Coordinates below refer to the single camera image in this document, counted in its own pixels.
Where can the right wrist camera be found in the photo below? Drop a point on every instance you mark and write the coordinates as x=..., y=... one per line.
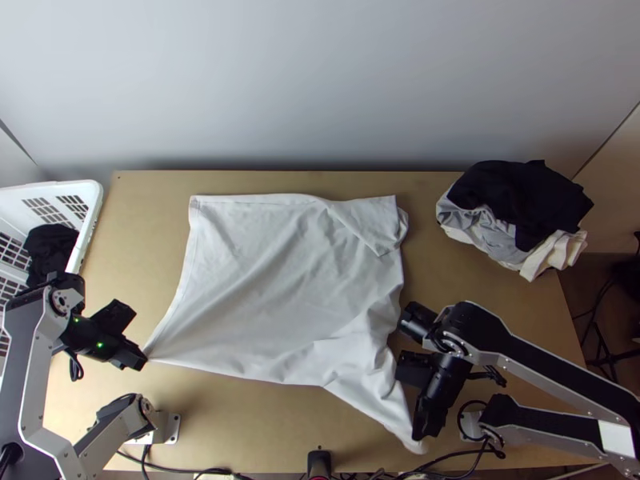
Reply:
x=412, y=369

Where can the black garment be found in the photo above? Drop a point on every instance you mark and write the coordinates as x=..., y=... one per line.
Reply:
x=50, y=247

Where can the white laundry basket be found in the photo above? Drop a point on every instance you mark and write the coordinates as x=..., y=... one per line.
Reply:
x=75, y=197

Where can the white t-shirt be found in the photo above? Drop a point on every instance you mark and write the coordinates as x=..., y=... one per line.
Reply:
x=280, y=290

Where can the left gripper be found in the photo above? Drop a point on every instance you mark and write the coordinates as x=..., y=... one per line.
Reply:
x=127, y=354

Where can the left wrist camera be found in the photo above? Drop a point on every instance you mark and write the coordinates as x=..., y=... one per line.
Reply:
x=115, y=316

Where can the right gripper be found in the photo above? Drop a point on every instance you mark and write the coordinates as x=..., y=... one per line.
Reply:
x=431, y=412

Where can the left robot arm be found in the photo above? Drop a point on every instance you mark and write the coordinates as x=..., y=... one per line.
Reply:
x=35, y=360

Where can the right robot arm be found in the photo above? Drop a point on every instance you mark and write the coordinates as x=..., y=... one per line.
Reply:
x=540, y=360

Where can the heap of clothes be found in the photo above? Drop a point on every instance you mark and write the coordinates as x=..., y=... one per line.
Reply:
x=520, y=200

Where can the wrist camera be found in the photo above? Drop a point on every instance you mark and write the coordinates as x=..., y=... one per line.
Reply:
x=115, y=316
x=412, y=369

